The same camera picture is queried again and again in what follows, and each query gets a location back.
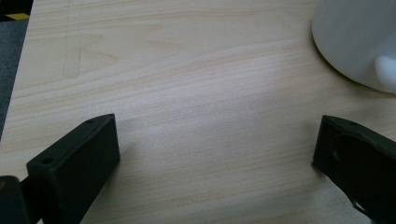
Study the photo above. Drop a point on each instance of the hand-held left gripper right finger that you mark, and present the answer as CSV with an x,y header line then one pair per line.
x,y
361,168

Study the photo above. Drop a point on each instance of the yellow-black striped stand base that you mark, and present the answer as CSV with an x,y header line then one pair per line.
x,y
18,16

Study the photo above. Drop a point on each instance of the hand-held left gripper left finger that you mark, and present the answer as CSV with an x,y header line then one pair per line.
x,y
74,161

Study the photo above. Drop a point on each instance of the silver metal cup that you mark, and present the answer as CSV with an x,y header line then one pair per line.
x,y
348,31

